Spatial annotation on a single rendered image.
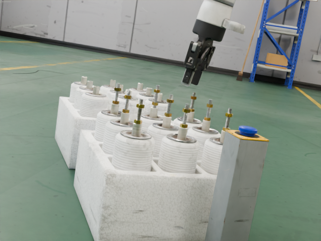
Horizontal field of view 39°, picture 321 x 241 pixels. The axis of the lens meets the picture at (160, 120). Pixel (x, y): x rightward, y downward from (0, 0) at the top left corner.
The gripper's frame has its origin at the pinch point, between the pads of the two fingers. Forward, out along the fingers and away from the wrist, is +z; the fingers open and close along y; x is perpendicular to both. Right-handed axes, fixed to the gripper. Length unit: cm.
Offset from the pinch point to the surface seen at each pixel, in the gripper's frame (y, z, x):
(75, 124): -22, 31, -39
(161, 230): 9.9, 34.5, 8.3
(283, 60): -595, 4, -47
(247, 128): 11.1, 3.7, 18.5
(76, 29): -573, 73, -390
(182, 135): 2.3, 13.2, 3.4
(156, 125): -5.8, 15.7, -6.4
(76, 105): -37, 30, -49
